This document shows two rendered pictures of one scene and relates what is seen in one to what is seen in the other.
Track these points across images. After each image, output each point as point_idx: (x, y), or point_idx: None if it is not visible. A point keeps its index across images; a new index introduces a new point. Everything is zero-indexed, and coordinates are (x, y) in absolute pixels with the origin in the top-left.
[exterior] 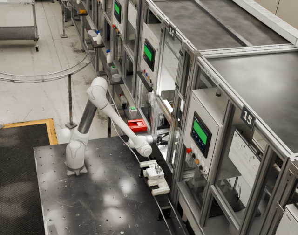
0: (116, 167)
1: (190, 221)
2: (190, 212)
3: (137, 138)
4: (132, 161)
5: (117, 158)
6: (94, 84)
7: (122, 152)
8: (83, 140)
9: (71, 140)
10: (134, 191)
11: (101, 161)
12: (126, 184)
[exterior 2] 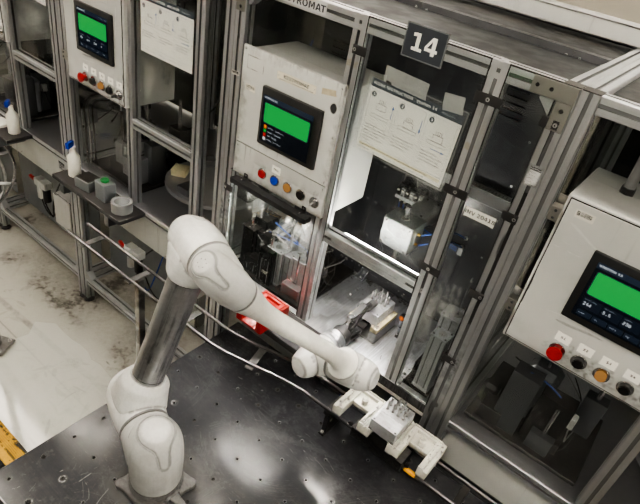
0: (254, 432)
1: (500, 495)
2: (529, 484)
3: (344, 353)
4: (275, 399)
5: (239, 408)
6: (195, 240)
7: (238, 387)
8: (161, 403)
9: (121, 416)
10: (339, 479)
11: (208, 431)
12: (310, 468)
